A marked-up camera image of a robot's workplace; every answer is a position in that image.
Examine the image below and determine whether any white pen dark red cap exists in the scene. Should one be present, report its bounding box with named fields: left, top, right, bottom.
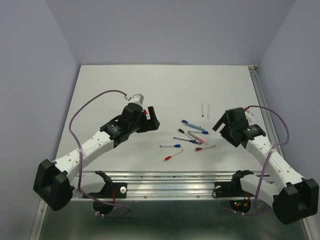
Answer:
left=194, top=145, right=216, bottom=152

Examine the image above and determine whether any white pen black tip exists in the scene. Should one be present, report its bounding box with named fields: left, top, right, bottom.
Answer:
left=201, top=103, right=205, bottom=117

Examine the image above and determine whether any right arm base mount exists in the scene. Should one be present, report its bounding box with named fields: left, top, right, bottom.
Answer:
left=212, top=170, right=255, bottom=215

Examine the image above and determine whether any light blue highlighter pen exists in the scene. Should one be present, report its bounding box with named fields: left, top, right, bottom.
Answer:
left=185, top=123, right=206, bottom=131

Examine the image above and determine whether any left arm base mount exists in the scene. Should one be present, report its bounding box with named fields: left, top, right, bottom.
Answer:
left=80, top=170, right=131, bottom=218

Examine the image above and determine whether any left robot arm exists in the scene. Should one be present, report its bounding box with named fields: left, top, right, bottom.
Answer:
left=33, top=102, right=160, bottom=211

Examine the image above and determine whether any pink highlighter pen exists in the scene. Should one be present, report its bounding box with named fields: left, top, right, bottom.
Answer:
left=187, top=132, right=208, bottom=145

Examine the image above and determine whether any aluminium right rail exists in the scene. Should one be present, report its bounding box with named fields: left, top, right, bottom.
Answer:
left=248, top=65, right=279, bottom=145

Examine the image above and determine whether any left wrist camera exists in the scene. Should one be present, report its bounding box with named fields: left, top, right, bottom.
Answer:
left=124, top=93, right=144, bottom=106

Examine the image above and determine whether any white pen blue cap lower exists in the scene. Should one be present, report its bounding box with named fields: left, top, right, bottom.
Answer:
left=159, top=144, right=182, bottom=148

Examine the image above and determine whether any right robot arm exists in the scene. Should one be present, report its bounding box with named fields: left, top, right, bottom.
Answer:
left=212, top=107, right=320, bottom=225

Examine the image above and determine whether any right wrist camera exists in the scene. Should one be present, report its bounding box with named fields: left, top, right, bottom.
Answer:
left=244, top=107, right=255, bottom=122

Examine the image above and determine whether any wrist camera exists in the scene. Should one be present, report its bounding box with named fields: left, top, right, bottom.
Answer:
left=244, top=107, right=255, bottom=122
left=124, top=93, right=144, bottom=106

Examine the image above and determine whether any white marker black cap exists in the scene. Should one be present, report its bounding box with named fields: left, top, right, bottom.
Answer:
left=178, top=128, right=194, bottom=140

